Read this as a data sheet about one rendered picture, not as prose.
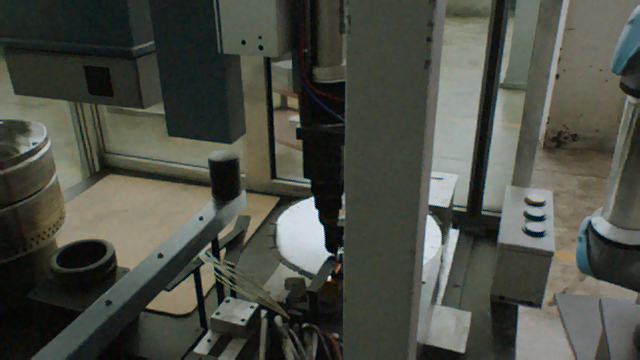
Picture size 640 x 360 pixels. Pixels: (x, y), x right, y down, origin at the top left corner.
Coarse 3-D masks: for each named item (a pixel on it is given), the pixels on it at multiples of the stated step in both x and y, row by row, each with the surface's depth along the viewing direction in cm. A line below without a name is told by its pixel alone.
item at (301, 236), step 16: (304, 208) 117; (288, 224) 111; (304, 224) 111; (432, 224) 110; (288, 240) 105; (304, 240) 105; (320, 240) 105; (432, 240) 105; (288, 256) 100; (304, 256) 100; (320, 256) 100; (336, 256) 100; (432, 256) 100
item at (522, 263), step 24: (528, 192) 133; (504, 216) 123; (552, 216) 122; (504, 240) 114; (528, 240) 114; (552, 240) 114; (504, 264) 115; (528, 264) 113; (504, 288) 118; (528, 288) 116
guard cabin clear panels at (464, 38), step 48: (480, 0) 125; (528, 0) 122; (0, 48) 148; (480, 48) 130; (528, 48) 126; (0, 96) 150; (288, 96) 153; (144, 144) 179; (192, 144) 172; (240, 144) 166; (288, 144) 160
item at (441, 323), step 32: (320, 0) 72; (320, 32) 74; (320, 64) 76; (320, 96) 77; (320, 128) 78; (320, 160) 82; (320, 192) 84; (320, 224) 89; (448, 256) 133; (448, 288) 123; (288, 320) 92; (320, 320) 94; (448, 320) 103; (320, 352) 90; (416, 352) 73; (448, 352) 97
